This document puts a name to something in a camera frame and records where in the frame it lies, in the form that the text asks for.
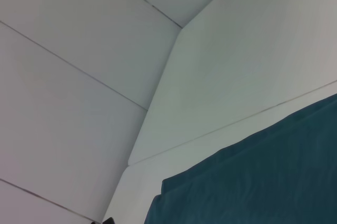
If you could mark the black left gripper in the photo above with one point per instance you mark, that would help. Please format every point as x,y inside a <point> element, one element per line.
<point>106,220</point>

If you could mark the teal blue shirt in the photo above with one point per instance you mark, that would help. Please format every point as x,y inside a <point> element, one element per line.
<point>263,168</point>

